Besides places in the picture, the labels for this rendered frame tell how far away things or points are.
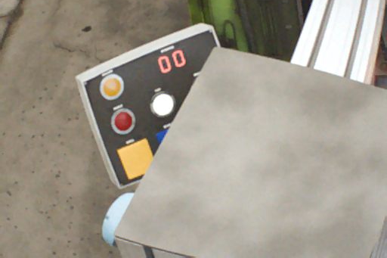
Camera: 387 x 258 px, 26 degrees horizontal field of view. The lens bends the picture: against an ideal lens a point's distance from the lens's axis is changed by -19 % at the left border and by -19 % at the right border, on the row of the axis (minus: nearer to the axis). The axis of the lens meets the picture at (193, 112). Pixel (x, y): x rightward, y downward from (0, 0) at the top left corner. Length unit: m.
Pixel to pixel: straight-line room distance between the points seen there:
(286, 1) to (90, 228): 1.39
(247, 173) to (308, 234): 0.10
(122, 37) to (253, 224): 3.39
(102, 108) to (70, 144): 1.54
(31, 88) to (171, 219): 3.27
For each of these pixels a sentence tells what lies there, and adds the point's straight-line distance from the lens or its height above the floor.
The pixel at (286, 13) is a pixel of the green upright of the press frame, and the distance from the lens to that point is 2.45.
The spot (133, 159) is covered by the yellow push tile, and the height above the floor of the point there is 1.02.
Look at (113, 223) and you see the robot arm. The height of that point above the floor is 1.45.
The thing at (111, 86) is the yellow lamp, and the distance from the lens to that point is 2.20.
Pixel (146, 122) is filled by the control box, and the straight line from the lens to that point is 2.24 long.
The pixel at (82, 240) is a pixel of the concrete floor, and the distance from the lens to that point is 3.40.
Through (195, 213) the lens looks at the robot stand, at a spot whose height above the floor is 2.03.
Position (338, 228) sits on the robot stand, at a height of 2.03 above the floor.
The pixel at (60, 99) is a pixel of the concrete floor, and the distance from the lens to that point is 3.94.
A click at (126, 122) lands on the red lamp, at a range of 2.22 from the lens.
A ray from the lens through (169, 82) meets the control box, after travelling 2.24.
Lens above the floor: 2.65
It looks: 45 degrees down
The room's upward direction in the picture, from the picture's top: 9 degrees counter-clockwise
